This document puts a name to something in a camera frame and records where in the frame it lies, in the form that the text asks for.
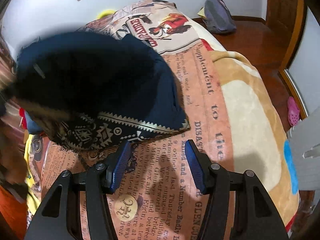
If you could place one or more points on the orange left sleeve forearm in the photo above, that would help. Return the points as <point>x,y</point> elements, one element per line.
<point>14,213</point>

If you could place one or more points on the white sliding wardrobe door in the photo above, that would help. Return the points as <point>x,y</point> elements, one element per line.
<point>303,71</point>

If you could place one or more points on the pink rubber clog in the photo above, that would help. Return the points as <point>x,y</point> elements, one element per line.
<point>293,112</point>

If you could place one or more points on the printed newspaper pattern bedspread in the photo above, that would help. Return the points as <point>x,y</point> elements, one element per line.
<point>231,119</point>

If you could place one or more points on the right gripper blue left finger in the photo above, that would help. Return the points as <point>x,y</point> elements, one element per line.
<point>116,166</point>

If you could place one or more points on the yellow curved pillow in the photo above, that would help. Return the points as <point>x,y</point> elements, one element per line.
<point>105,13</point>

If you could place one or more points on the navy patterned hooded garment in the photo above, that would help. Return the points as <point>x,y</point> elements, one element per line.
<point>87,91</point>

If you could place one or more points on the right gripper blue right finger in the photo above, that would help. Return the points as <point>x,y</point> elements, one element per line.
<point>199,164</point>

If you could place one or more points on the blue denim garment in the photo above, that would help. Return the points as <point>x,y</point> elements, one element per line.
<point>32,126</point>

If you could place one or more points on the red plush toy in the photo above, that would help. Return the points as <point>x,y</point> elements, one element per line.
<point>23,123</point>

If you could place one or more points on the brown wooden wardrobe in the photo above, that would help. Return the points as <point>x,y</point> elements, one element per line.
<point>287,19</point>

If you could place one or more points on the grey blue backpack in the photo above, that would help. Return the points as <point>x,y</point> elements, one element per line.
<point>218,19</point>

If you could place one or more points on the yellow garment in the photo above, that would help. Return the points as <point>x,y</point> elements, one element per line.
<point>34,189</point>

